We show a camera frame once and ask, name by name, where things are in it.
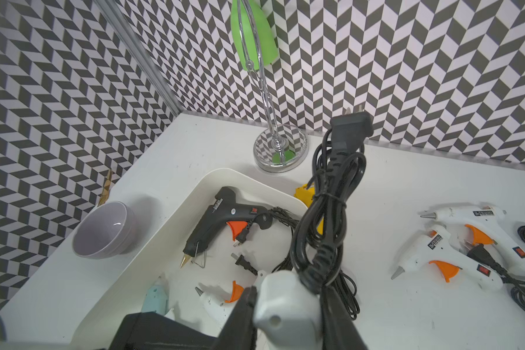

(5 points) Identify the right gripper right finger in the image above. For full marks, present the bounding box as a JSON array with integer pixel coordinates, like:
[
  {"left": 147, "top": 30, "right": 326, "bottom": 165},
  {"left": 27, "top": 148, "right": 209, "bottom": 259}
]
[{"left": 320, "top": 286, "right": 367, "bottom": 350}]

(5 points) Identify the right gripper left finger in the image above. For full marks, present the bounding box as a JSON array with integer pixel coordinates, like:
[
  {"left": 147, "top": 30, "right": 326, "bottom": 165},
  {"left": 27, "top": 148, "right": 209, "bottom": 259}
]
[{"left": 216, "top": 287, "right": 258, "bottom": 350}]

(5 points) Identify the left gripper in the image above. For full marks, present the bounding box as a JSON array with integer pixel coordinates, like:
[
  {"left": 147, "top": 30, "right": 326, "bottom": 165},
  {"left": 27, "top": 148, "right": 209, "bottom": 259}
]
[{"left": 109, "top": 312, "right": 216, "bottom": 350}]

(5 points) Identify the orange hot glue gun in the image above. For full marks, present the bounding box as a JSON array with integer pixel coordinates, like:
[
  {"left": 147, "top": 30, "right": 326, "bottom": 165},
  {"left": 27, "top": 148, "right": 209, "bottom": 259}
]
[{"left": 195, "top": 281, "right": 244, "bottom": 328}]

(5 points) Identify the light blue hot glue gun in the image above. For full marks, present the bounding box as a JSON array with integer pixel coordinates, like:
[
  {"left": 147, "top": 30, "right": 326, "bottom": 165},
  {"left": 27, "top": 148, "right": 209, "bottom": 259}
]
[{"left": 141, "top": 275, "right": 169, "bottom": 316}]

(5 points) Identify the white hot glue gun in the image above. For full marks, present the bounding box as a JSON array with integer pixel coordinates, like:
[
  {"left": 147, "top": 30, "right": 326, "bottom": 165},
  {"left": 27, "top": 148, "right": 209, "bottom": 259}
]
[
  {"left": 253, "top": 110, "right": 373, "bottom": 349},
  {"left": 391, "top": 225, "right": 525, "bottom": 312},
  {"left": 420, "top": 205, "right": 525, "bottom": 277}
]

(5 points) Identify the cream plastic storage box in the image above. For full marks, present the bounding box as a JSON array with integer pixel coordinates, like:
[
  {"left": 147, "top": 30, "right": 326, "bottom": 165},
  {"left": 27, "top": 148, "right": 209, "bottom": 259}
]
[{"left": 71, "top": 169, "right": 306, "bottom": 349}]

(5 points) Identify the black hot glue gun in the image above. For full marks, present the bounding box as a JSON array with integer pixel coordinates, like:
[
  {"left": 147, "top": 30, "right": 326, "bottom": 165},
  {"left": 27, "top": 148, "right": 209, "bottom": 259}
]
[{"left": 179, "top": 186, "right": 299, "bottom": 274}]

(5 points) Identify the yellow hot glue gun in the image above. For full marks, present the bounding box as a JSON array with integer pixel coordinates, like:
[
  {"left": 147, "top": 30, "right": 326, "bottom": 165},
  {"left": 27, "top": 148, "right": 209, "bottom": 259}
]
[{"left": 294, "top": 183, "right": 325, "bottom": 235}]

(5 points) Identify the lilac bowl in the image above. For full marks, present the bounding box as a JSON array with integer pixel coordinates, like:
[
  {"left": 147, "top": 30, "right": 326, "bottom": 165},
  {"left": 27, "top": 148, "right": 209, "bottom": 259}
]
[{"left": 72, "top": 201, "right": 136, "bottom": 260}]

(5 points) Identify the wooden stick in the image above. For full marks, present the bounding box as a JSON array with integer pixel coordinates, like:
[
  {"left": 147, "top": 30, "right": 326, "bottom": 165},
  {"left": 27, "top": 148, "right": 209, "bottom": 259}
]
[{"left": 97, "top": 169, "right": 112, "bottom": 207}]

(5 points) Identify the chrome hook stand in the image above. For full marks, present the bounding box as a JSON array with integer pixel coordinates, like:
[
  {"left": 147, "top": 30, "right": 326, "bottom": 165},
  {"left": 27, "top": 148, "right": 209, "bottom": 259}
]
[{"left": 230, "top": 0, "right": 308, "bottom": 173}]

